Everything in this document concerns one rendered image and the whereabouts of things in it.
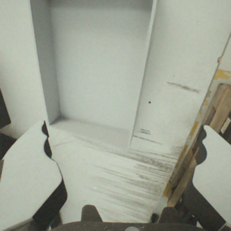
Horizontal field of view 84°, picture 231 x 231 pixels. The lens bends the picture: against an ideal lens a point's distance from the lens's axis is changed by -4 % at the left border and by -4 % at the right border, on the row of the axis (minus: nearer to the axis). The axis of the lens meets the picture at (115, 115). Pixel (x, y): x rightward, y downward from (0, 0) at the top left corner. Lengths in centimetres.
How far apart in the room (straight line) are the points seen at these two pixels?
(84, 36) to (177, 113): 23
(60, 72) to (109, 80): 12
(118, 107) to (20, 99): 30
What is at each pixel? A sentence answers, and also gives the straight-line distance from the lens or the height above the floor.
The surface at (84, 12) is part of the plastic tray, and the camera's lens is 29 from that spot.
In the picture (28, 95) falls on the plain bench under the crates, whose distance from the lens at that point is 44.
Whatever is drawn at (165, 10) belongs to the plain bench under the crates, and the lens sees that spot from 26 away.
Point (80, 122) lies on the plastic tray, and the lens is 35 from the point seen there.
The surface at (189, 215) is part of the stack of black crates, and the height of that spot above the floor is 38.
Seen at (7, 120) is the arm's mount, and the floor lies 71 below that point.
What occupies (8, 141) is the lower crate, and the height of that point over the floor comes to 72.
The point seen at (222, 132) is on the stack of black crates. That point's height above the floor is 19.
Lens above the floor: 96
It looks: 57 degrees down
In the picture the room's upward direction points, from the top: 147 degrees counter-clockwise
